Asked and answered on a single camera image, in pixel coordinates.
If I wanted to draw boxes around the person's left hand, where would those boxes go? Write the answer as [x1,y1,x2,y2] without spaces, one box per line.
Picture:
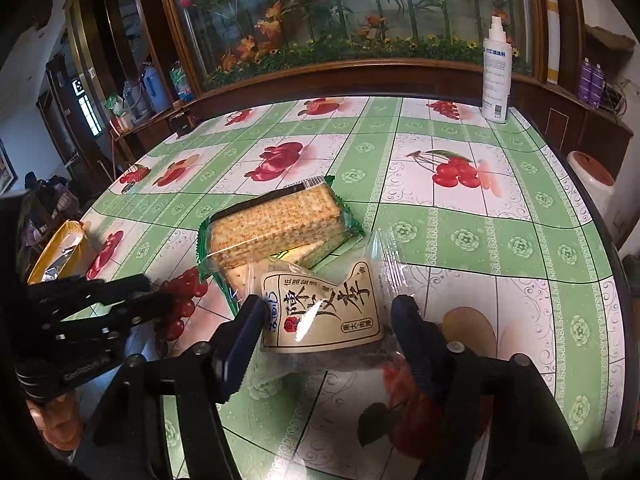
[27,400,86,453]

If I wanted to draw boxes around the tangled cables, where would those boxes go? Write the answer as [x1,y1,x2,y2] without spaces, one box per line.
[602,80,629,117]

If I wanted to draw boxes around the white tray with yellow tape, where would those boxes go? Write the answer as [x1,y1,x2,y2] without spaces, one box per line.
[26,220,98,286]

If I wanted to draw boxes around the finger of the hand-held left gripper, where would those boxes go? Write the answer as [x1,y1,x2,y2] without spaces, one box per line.
[27,274,152,312]
[50,291,174,345]

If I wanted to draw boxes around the flower mural glass panel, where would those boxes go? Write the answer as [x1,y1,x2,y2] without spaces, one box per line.
[160,0,546,98]

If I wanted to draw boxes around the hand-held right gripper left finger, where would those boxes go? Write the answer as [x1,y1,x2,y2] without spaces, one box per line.
[75,294,267,480]

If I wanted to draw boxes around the blue thermos jug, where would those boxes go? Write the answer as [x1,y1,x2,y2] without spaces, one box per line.
[141,62,172,113]

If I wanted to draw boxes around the white bin red lid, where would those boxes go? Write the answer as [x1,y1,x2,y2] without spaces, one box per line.
[566,150,617,233]

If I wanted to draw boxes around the purple spray can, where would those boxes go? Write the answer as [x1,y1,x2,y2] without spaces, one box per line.
[578,58,593,106]
[590,62,606,109]

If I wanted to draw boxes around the wooden chair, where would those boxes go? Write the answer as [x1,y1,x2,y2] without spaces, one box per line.
[25,180,82,228]

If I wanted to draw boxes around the wooden wall shelf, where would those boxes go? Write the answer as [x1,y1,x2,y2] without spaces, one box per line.
[584,24,637,52]

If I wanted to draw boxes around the clear cracker pack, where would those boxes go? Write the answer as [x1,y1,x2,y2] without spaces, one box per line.
[198,175,365,296]

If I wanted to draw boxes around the barred window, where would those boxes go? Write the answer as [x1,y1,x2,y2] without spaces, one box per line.
[75,80,103,137]

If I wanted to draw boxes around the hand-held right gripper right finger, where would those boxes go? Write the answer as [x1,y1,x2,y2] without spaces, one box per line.
[390,295,591,480]

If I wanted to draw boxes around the fruit print tablecloth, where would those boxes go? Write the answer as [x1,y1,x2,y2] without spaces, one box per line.
[80,95,626,480]

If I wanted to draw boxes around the small dark wooden box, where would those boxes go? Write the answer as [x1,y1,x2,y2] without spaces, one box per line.
[169,110,197,136]

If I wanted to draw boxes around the beige label plum packet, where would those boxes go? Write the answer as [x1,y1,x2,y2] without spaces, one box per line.
[247,230,426,376]

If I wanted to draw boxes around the framed wall painting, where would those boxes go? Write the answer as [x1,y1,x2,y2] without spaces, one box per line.
[0,140,18,196]

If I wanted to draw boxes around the white spray bottle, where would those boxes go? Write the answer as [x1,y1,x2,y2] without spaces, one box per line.
[481,15,511,122]

